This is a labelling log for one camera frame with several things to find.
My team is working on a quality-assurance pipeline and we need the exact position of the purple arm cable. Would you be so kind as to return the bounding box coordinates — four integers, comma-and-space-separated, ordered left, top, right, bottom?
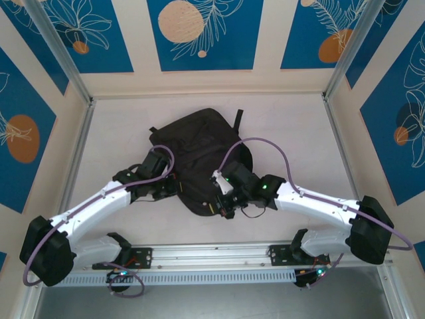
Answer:
220, 137, 414, 252
22, 144, 176, 286

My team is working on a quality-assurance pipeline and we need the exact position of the aluminium table side rail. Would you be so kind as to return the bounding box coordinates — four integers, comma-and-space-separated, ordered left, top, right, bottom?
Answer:
322, 94, 371, 233
61, 99, 97, 207

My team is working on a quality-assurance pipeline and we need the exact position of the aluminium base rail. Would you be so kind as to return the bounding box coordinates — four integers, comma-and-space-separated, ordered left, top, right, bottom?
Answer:
69, 239, 394, 272

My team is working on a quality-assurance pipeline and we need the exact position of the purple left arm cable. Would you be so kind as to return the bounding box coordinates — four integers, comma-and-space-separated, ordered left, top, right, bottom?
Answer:
22, 144, 176, 286

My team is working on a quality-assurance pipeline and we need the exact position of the black control board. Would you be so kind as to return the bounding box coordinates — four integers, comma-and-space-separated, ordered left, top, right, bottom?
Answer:
105, 268, 135, 285
294, 267, 328, 289

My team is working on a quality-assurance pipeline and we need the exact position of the grey slotted cable duct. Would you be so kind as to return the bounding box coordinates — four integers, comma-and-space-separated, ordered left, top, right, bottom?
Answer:
59, 268, 297, 287

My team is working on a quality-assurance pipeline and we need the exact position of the black fabric backpack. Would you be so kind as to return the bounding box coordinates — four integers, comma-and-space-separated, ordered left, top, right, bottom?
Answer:
148, 108, 255, 217

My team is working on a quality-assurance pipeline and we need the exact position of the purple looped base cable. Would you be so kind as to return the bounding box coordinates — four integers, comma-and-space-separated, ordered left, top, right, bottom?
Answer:
108, 259, 145, 299

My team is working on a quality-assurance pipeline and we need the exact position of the aluminium upright frame post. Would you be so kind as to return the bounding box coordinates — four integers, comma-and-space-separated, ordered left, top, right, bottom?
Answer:
322, 0, 388, 100
23, 0, 96, 106

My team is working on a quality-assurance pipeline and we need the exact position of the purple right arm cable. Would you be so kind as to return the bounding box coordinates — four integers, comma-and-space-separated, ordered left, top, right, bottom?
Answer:
220, 137, 414, 252

